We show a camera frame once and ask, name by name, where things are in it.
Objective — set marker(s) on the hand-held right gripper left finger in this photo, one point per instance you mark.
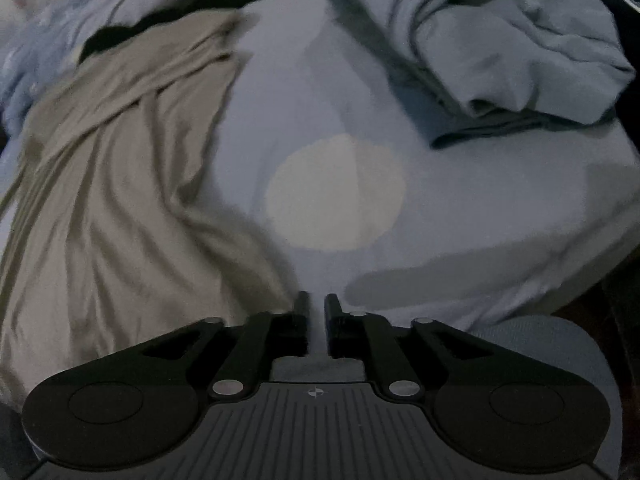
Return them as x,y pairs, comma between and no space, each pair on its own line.
301,330

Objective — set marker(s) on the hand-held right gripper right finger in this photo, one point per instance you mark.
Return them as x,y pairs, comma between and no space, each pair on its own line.
334,330

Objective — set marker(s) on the light blue printed bed sheet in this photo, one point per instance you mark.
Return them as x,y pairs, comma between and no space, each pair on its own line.
310,110

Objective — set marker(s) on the light blue printed quilt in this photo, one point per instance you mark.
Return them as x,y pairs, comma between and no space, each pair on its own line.
65,25

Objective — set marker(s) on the beige garment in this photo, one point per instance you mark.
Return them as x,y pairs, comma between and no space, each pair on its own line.
125,185

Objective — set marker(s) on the light grey-blue garment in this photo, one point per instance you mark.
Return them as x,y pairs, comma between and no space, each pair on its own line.
500,35

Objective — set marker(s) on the black garment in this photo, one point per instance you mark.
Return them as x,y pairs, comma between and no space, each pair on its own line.
105,42

